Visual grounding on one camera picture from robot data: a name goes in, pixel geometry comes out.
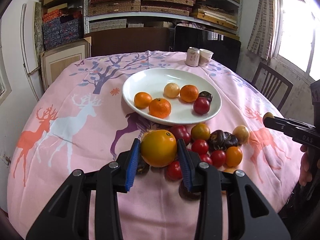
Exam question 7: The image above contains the small orange tomato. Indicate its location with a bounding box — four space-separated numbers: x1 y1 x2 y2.
225 146 243 168

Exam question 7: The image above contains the grey stone slab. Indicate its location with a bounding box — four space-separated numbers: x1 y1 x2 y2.
34 2 45 53

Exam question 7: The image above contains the small yellow passion fruit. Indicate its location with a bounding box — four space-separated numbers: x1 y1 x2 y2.
232 125 250 145

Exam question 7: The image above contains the yellow orange tomato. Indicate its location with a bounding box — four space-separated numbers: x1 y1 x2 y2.
140 129 178 168

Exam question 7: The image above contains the black glossy panel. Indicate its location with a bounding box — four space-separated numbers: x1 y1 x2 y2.
172 25 242 73

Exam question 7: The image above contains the white paper cup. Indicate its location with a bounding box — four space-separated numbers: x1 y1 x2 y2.
199 48 214 67

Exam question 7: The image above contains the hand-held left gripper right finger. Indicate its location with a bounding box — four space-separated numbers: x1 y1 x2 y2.
177 139 291 240

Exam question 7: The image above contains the white leaning board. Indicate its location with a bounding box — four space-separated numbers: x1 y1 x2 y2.
20 3 42 100

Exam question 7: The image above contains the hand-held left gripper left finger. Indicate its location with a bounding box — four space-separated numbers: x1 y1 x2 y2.
26 138 141 240

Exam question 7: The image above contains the white metal shelf rack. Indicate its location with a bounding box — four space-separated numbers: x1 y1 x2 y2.
84 0 243 34

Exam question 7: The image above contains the orange mandarin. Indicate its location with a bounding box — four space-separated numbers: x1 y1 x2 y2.
134 92 153 110
180 85 199 103
148 98 172 119

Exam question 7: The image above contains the pink white drink can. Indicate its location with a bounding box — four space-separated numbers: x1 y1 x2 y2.
185 47 200 67

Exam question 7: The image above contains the dark slatted wooden chair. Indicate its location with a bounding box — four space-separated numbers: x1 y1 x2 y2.
251 62 293 110

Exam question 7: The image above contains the dark red plum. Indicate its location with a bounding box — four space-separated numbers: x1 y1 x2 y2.
170 125 192 145
193 97 210 115

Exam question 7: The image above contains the checkered beige curtain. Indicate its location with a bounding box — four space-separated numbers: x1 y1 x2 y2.
247 0 280 60

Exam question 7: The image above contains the dark brown wooden headboard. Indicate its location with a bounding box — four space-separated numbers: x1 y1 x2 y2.
86 27 173 57

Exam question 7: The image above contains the dark purple passion fruit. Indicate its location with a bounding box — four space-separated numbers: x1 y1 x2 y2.
179 179 202 200
208 129 227 152
198 91 213 103
136 156 150 175
224 132 239 148

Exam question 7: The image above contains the stack of blue patterned boxes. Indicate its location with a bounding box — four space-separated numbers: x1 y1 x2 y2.
42 17 84 50

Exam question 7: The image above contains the person's right hand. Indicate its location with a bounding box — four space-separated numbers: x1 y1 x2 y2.
299 145 320 187

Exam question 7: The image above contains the grey framed window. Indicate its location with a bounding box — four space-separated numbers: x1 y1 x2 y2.
0 72 12 105

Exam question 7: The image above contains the pink deer print tablecloth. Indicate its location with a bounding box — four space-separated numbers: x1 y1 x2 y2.
7 51 309 240

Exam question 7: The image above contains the bright white framed window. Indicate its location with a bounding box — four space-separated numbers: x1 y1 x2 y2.
275 0 320 78

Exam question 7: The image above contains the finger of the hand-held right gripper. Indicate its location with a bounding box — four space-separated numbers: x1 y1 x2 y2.
264 116 314 143

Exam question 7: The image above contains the white plate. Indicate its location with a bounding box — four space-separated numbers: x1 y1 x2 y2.
122 67 222 126

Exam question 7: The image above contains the person's dark clothing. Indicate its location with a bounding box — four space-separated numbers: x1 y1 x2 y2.
277 180 320 240

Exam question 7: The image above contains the light wooden picture frame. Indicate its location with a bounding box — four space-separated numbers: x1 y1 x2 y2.
41 40 91 90

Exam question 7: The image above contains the orange green tomato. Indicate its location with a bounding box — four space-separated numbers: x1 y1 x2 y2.
191 123 211 141

